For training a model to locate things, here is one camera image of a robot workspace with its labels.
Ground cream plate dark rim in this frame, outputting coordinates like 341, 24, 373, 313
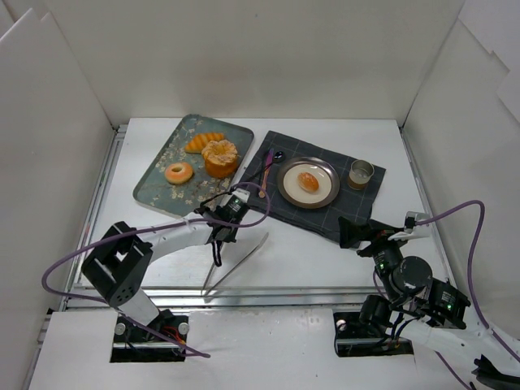
277, 157, 340, 210

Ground stainless steel tongs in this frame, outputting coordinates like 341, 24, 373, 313
200, 229, 270, 297

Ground tall sesame bundt bread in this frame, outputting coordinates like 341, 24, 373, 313
201, 140, 239, 179

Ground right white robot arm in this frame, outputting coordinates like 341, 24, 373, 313
335, 212, 519, 389

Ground aluminium frame rail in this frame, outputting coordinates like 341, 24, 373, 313
90, 119, 429, 306

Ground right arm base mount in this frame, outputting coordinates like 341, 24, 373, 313
333, 311, 414, 358

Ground glass cup with drink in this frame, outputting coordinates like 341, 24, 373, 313
347, 159, 375, 190

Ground ridged orange croissant bread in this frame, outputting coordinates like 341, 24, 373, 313
184, 132, 225, 154

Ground glazed ring donut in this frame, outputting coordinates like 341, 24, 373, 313
164, 162, 193, 185

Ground floral blue serving tray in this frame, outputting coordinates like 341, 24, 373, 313
132, 115, 254, 216

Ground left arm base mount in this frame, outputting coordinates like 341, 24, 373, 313
109, 308, 191, 363

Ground dark checked cloth mat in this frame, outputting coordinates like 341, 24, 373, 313
240, 131, 386, 243

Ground small round orange bun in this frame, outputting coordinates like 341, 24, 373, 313
297, 171, 319, 193

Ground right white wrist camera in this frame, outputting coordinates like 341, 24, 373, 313
388, 211, 430, 241

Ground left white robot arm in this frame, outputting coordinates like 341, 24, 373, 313
82, 189, 249, 326

